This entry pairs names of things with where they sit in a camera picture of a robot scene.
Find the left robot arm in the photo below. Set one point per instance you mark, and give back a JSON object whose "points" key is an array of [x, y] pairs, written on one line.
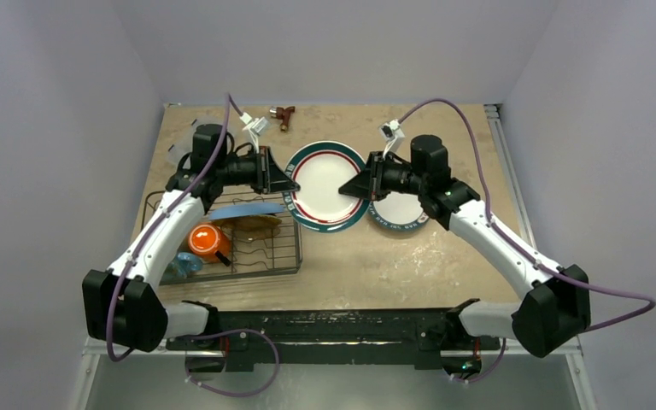
{"points": [[121, 304]]}

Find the green rim white plate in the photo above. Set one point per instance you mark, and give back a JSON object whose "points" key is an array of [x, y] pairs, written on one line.
{"points": [[320, 169]]}

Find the green red lettered plate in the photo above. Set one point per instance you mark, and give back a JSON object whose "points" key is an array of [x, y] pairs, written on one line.
{"points": [[398, 212]]}

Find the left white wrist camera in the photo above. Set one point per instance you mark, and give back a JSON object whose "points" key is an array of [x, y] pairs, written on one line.
{"points": [[253, 127]]}

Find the black base mount frame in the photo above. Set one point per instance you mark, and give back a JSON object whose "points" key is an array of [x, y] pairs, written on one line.
{"points": [[427, 338]]}

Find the yellow patterned plate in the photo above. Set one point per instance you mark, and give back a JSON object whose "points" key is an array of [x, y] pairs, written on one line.
{"points": [[250, 223]]}

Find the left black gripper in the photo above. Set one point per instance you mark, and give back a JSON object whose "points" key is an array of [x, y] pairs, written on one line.
{"points": [[269, 177]]}

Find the brown metal fitting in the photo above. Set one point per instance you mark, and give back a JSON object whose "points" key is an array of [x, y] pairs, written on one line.
{"points": [[283, 114]]}

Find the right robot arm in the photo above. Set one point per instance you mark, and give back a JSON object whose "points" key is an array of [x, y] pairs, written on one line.
{"points": [[553, 307]]}

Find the orange mug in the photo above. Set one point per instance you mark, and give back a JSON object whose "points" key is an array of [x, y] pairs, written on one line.
{"points": [[210, 243]]}

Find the blue butterfly mug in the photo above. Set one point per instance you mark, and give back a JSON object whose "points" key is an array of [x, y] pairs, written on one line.
{"points": [[182, 266]]}

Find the light blue plate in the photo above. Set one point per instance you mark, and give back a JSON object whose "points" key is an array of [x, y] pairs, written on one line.
{"points": [[245, 209]]}

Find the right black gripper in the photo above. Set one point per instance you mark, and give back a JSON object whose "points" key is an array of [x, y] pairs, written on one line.
{"points": [[375, 176]]}

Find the black wire dish rack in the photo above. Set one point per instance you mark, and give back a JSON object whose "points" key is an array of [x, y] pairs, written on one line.
{"points": [[253, 254]]}

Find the clear plastic organizer box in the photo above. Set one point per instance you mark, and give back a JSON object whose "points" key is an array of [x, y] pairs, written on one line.
{"points": [[183, 145]]}

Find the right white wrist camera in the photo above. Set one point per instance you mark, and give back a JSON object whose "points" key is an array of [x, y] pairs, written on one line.
{"points": [[393, 136]]}

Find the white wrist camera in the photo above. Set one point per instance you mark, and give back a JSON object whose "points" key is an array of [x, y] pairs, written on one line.
{"points": [[393, 136], [253, 127]]}

